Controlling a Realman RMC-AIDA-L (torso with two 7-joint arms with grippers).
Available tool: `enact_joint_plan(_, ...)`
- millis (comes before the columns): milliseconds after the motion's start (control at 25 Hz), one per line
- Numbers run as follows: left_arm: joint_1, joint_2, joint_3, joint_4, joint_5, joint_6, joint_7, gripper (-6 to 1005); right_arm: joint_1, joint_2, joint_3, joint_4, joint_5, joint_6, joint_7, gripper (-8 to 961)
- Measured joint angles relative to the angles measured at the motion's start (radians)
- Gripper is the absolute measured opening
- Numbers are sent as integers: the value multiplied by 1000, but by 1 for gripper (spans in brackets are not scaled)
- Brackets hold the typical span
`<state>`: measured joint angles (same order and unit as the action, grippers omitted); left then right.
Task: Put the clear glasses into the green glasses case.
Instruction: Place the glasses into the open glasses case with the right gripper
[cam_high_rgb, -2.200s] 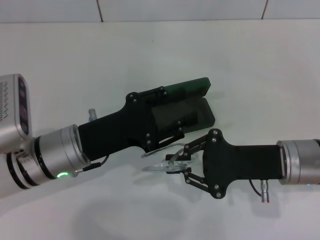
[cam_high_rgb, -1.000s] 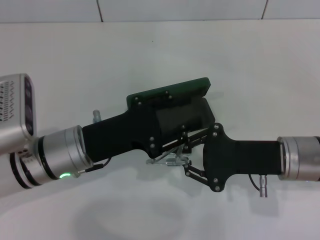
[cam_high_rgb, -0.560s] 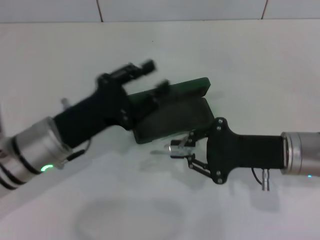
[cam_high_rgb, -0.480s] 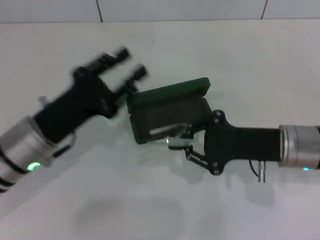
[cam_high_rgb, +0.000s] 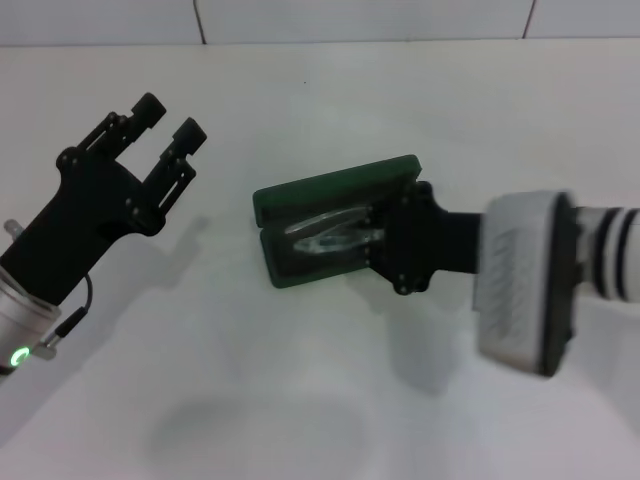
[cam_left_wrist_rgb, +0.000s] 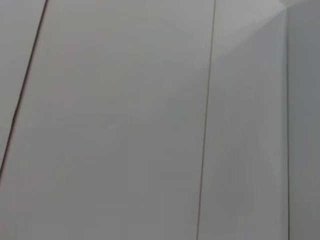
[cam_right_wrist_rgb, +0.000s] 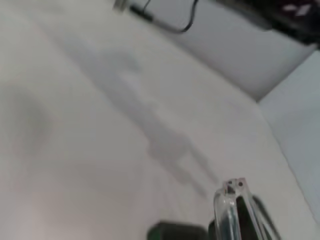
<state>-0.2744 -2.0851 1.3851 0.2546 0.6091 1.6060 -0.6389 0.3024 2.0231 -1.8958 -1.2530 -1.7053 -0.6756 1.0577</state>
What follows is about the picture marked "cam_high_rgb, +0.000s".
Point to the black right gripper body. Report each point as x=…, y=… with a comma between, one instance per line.
x=430, y=240

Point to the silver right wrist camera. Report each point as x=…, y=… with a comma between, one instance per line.
x=515, y=285

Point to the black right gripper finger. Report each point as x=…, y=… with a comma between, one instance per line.
x=385, y=215
x=380, y=260

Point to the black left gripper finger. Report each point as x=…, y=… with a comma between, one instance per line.
x=190, y=135
x=147, y=107

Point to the clear white glasses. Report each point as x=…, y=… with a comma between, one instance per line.
x=320, y=247

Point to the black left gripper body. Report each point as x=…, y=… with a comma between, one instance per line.
x=90, y=200

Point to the green glasses case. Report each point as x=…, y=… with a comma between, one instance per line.
x=330, y=187

